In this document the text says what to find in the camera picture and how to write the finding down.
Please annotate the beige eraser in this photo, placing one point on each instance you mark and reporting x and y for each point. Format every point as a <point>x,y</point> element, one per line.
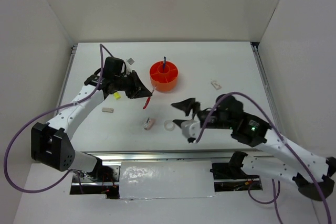
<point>107,110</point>

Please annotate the blue pen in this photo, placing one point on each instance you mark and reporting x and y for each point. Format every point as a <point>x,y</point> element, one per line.
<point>164,65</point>

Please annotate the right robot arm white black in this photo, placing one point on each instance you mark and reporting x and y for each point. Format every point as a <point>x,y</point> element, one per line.
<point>310,173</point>

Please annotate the white eraser with print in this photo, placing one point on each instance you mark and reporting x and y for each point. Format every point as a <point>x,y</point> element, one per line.
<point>216,85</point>

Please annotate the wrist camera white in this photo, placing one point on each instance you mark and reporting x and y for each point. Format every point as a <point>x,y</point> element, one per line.
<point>190,129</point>
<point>128,65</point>

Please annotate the yellow highlighter marker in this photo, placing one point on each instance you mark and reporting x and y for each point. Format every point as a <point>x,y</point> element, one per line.
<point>116,95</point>

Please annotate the red pen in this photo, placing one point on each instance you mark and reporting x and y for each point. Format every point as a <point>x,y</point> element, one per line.
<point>149,98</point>

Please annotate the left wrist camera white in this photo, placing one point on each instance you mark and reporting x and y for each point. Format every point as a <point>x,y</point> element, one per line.
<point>128,65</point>

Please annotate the aluminium table frame rail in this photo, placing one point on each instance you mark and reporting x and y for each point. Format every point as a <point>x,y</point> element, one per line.
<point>231,64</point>

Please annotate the orange round compartment organizer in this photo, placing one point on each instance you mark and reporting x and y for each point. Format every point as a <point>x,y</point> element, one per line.
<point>164,79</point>

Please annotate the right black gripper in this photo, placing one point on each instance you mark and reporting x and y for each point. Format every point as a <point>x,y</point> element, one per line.
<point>186,104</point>

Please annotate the clear tape roll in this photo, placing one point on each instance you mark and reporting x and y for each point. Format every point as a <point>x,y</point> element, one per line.
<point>169,125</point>

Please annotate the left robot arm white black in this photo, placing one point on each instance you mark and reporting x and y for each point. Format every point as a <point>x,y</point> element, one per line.
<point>51,142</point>

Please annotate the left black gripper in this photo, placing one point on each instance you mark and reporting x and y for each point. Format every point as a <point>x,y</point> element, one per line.
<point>138,89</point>

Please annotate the pink correction tape dispenser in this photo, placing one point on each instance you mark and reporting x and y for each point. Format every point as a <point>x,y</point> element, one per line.
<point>149,122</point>

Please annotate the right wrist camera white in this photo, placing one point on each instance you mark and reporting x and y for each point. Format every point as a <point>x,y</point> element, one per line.
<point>190,129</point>

